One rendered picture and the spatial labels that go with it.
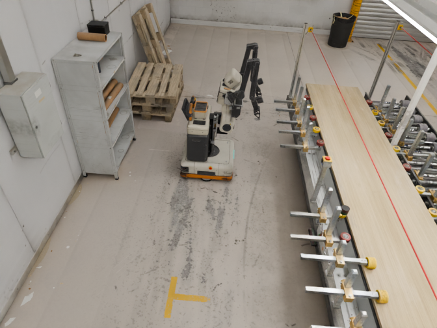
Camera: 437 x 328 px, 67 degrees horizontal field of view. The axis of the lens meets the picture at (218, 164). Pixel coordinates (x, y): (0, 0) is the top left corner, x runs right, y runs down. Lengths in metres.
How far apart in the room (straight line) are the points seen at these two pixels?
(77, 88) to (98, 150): 0.80
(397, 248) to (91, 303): 2.60
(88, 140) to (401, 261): 3.32
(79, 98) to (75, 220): 1.33
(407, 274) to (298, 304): 1.07
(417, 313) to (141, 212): 2.78
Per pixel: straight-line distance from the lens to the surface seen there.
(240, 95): 3.57
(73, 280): 3.58
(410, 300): 2.67
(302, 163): 3.66
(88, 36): 4.09
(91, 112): 3.88
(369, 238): 2.86
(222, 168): 4.10
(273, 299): 3.37
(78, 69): 3.67
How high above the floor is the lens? 2.91
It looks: 40 degrees down
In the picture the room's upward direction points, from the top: 4 degrees clockwise
